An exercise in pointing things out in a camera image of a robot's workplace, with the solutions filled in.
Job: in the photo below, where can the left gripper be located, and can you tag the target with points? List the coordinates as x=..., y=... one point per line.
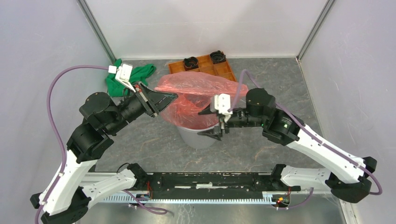
x=158, y=101

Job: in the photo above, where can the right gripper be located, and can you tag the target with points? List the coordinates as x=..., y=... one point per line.
x=222, y=124

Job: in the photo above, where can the grey trash bin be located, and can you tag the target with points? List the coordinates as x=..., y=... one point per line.
x=192, y=139

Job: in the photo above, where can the red plastic trash bag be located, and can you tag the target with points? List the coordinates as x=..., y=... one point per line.
x=194, y=90

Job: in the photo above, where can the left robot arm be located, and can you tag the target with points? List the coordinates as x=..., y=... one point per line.
x=65, y=200

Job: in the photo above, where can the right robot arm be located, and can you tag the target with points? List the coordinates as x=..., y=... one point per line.
x=346, y=176

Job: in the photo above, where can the rolled black belt left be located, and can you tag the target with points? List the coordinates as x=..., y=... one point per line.
x=190, y=63

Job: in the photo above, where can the rolled black belt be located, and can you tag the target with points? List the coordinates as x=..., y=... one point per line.
x=217, y=57
x=190, y=63

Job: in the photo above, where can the orange compartment tray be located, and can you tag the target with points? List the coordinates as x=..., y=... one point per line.
x=206, y=66

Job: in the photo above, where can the rolled black belt right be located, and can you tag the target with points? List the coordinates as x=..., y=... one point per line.
x=217, y=57

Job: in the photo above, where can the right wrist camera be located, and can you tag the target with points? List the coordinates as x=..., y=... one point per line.
x=221, y=104

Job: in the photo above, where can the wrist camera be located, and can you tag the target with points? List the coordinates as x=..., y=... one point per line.
x=122, y=75
x=221, y=104

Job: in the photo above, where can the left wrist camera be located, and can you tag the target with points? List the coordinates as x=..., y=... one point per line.
x=122, y=75

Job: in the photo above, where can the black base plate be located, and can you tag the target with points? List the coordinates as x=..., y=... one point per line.
x=214, y=185

